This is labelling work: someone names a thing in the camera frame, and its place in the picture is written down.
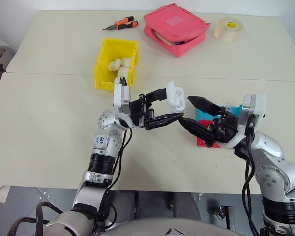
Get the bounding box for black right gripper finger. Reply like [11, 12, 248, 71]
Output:
[178, 117, 216, 148]
[187, 95, 223, 117]

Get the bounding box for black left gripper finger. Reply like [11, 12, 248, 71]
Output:
[144, 88, 169, 103]
[145, 112, 185, 131]

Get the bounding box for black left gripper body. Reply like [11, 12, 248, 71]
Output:
[129, 93, 155, 130]

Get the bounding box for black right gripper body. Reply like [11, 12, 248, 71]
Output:
[207, 110, 242, 144]

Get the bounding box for white earbud case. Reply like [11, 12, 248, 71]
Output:
[165, 80, 188, 112]
[120, 57, 134, 68]
[116, 67, 131, 79]

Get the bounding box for white closed earbud case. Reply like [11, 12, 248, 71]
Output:
[120, 57, 134, 68]
[116, 67, 131, 79]

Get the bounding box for white items in bin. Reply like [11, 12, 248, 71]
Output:
[108, 59, 121, 72]

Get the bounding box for yellow plastic bin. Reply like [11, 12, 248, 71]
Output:
[94, 37, 140, 92]

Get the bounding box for red plastic tray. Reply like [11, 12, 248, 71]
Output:
[196, 119, 221, 148]

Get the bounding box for teal plastic tray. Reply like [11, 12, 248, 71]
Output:
[195, 104, 243, 121]

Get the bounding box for pink fabric zip pouch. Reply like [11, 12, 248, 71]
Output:
[143, 2, 211, 58]

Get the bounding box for clear packing tape roll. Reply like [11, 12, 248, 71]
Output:
[214, 17, 244, 45]

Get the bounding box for orange black pliers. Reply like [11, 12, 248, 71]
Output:
[102, 16, 139, 31]

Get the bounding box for silver robot torso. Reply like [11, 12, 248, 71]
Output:
[44, 215, 263, 236]

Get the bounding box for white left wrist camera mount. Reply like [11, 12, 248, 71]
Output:
[112, 83, 131, 109]

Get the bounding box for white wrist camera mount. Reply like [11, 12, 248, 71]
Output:
[240, 92, 266, 123]
[112, 83, 131, 109]

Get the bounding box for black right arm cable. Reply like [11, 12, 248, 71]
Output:
[241, 115, 261, 236]

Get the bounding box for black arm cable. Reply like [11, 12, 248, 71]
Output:
[107, 124, 134, 191]
[241, 115, 261, 236]

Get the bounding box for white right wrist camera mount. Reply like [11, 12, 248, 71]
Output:
[240, 92, 266, 123]

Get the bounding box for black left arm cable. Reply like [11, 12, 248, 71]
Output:
[107, 124, 134, 191]

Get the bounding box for metal bracket on floor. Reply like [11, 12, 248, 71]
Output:
[212, 205, 235, 232]

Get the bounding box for black shoulder cable loop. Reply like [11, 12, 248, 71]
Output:
[9, 201, 66, 236]

